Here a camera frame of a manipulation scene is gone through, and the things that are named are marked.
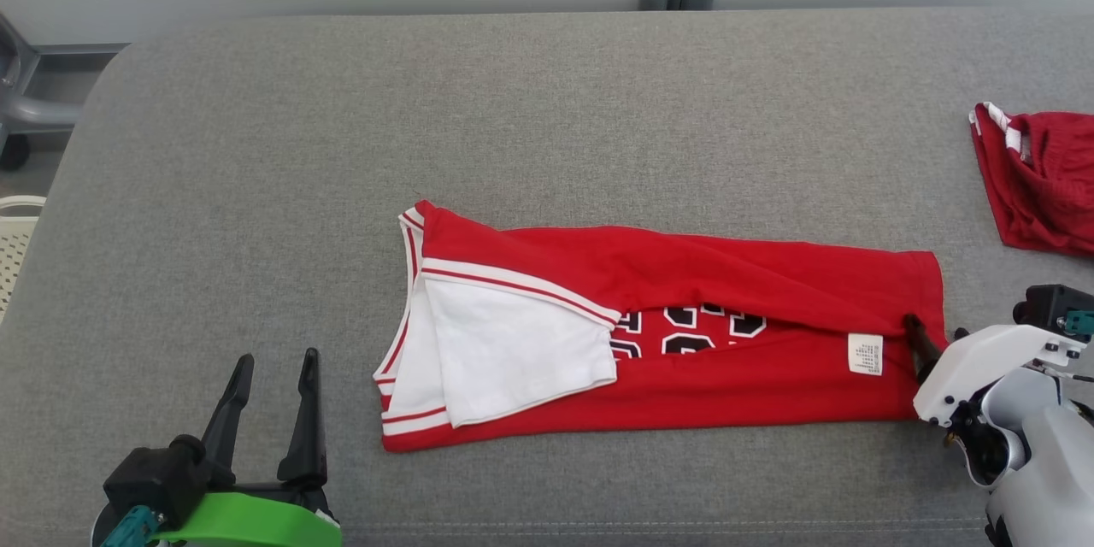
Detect white laundry basket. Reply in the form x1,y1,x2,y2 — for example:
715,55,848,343
0,197,45,321

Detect red shorts with white stripes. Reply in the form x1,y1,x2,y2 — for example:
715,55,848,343
968,101,1094,259

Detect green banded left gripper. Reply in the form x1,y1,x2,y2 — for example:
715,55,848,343
154,348,343,547

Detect red basketball jersey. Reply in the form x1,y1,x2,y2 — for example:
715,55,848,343
373,201,948,454

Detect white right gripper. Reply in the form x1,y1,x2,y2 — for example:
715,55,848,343
903,314,1086,428

